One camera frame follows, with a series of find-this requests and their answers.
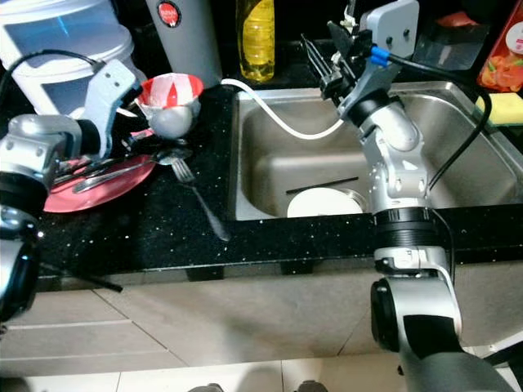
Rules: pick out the yellow oil bottle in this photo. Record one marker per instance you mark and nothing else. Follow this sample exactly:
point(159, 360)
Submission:
point(256, 41)

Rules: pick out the red white paper cup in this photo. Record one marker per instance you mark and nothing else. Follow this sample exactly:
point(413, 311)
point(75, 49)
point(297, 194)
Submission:
point(180, 88)

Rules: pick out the pink plate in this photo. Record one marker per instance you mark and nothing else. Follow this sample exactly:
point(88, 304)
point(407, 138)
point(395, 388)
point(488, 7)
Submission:
point(98, 200)

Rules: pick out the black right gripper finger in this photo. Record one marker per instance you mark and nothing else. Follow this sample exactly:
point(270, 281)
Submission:
point(313, 61)
point(324, 59)

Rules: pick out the yellow sponge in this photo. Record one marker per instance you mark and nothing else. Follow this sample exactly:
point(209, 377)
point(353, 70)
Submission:
point(502, 110)

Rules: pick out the red food package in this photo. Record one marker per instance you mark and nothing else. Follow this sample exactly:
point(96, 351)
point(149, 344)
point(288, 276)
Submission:
point(505, 65)

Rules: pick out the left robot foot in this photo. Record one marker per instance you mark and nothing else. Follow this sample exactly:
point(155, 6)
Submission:
point(206, 387)

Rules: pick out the steel sink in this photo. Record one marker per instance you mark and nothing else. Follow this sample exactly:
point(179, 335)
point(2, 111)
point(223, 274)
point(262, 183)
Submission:
point(265, 163)

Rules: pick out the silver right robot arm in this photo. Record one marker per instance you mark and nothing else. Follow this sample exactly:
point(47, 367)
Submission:
point(396, 171)

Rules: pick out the black chopstick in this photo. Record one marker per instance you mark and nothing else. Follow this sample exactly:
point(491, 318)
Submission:
point(323, 185)

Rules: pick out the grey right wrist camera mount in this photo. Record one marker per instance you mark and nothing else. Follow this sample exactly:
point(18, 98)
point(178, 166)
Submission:
point(392, 24)

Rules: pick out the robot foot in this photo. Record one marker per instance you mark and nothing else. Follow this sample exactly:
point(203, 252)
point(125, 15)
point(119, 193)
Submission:
point(206, 387)
point(310, 386)

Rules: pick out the steel table knife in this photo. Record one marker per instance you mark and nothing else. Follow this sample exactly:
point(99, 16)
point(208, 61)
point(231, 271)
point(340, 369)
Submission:
point(110, 177)

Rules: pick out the grey tumbler red logo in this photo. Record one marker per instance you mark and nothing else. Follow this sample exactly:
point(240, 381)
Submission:
point(192, 53)

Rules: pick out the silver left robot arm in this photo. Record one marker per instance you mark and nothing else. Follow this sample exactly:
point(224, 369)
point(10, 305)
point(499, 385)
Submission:
point(20, 155)

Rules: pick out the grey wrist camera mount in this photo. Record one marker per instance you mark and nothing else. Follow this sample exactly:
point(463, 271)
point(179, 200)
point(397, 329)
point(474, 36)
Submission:
point(110, 94)
point(392, 24)

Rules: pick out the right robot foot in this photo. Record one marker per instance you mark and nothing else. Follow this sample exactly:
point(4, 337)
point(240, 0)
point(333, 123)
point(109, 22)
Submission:
point(310, 386)

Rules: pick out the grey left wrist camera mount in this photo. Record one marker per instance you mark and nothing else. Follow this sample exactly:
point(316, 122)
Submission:
point(110, 94)

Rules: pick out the clear plastic container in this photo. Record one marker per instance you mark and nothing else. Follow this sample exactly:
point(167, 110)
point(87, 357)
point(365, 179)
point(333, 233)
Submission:
point(449, 49)

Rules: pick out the steel fork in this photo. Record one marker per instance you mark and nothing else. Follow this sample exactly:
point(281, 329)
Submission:
point(184, 171)

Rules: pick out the white blue water container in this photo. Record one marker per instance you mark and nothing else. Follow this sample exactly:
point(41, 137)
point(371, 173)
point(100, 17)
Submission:
point(65, 49)

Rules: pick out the beige counter cabinet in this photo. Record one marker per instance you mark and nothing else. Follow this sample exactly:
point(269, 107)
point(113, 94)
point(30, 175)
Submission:
point(253, 310)

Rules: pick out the white round plate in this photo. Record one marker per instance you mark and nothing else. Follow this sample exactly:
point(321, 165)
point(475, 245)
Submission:
point(323, 204)

